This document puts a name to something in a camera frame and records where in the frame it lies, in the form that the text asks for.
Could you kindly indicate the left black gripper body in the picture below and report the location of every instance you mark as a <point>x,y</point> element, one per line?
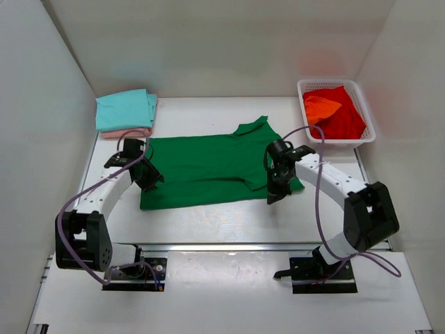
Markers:
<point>149,176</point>

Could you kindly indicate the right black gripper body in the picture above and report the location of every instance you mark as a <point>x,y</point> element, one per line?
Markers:
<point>278,184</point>

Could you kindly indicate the green t shirt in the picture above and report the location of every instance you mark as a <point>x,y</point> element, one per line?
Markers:
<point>206,170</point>

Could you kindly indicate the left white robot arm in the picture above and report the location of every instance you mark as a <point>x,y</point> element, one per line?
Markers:
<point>82,238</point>

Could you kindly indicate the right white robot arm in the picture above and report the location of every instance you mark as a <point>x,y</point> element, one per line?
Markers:
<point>369,216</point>

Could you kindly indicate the folded pink t shirt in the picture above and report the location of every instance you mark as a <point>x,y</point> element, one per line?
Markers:
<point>127,133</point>

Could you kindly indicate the orange t shirt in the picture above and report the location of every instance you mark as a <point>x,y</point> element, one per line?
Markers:
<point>318,109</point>

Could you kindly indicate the folded teal t shirt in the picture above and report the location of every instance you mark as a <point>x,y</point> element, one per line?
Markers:
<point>125,110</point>

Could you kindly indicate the red t shirt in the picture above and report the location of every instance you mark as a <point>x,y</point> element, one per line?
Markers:
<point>346,123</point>

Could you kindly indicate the white plastic basket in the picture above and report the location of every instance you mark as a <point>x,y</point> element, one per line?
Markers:
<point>355,93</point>

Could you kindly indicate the aluminium table rail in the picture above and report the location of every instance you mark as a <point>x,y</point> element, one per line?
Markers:
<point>226,247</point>

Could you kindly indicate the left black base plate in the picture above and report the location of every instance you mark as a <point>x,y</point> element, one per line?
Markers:
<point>147,278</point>

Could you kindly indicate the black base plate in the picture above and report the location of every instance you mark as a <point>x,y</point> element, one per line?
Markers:
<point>147,278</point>
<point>310,277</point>

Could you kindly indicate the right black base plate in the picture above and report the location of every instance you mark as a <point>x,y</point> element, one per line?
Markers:
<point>310,277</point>

